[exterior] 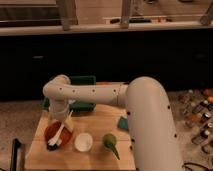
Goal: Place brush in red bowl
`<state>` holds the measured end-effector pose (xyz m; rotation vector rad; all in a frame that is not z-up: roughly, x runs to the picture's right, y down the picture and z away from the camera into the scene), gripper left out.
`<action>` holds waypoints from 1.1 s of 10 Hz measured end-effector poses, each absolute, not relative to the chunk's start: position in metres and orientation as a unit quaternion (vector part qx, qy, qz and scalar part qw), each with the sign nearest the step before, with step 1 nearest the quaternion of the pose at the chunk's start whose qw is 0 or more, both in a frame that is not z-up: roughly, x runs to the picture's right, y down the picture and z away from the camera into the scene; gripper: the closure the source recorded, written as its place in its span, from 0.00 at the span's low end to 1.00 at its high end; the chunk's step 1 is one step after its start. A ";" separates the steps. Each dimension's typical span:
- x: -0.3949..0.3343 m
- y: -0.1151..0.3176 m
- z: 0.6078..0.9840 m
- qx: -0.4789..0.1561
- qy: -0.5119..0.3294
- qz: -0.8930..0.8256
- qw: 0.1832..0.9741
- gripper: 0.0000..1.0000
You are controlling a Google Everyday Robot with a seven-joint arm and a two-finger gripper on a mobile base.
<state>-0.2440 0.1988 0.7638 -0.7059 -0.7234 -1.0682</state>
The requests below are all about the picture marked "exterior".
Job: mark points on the teal sponge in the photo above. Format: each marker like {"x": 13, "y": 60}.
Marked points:
{"x": 122, "y": 123}

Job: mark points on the green pear shaped toy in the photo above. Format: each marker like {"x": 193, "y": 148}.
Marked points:
{"x": 109, "y": 141}

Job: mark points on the dark green dish rack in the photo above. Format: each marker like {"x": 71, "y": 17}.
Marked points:
{"x": 70, "y": 91}

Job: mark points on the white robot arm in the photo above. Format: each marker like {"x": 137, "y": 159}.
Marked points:
{"x": 151, "y": 125}

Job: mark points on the white round cup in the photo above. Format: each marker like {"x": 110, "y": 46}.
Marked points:
{"x": 83, "y": 142}

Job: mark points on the wooden board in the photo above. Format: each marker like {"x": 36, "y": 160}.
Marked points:
{"x": 102, "y": 120}

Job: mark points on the white handled dish brush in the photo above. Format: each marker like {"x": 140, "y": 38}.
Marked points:
{"x": 53, "y": 143}

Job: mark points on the spice bottle rack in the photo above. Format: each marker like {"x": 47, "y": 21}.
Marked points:
{"x": 196, "y": 113}

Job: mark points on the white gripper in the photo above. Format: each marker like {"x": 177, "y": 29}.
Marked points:
{"x": 60, "y": 112}

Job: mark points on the black chair frame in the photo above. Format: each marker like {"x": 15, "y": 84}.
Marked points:
{"x": 16, "y": 144}

